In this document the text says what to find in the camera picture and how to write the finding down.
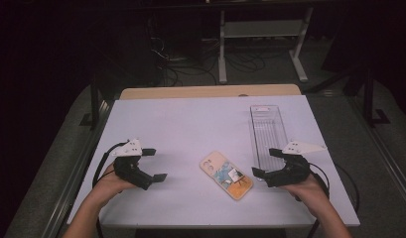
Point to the person's right hand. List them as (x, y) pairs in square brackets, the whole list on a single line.
[(306, 191)]

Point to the person's left hand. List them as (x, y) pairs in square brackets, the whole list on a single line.
[(109, 185)]

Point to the white metal desk frame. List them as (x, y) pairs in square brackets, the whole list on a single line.
[(261, 29)]

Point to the clear plastic box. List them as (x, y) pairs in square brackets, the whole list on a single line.
[(268, 132)]

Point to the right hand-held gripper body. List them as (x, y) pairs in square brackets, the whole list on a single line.
[(291, 172)]

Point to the black metal stand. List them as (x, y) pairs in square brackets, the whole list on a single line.
[(369, 99), (95, 105)]

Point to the metal floor rail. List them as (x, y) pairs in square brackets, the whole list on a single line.
[(76, 185), (389, 165)]

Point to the wooden table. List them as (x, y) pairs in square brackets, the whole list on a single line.
[(207, 91)]

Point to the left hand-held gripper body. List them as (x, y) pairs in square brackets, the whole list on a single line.
[(127, 167)]

